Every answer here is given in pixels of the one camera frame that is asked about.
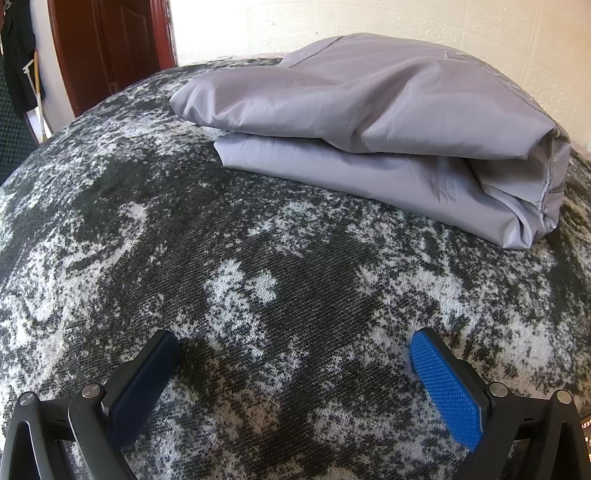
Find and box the black and white mottled blanket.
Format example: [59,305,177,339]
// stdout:
[0,55,591,480]

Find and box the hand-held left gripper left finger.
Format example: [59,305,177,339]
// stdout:
[0,329,180,480]

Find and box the dark red wooden door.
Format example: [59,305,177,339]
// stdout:
[47,0,177,117]

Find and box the dark hanging garment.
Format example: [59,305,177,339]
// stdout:
[0,0,43,114]

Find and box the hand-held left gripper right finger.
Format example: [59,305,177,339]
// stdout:
[409,328,584,480]

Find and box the dark green patterned chair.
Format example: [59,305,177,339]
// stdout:
[0,55,37,172]

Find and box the grey garment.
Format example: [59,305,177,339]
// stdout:
[169,32,571,250]

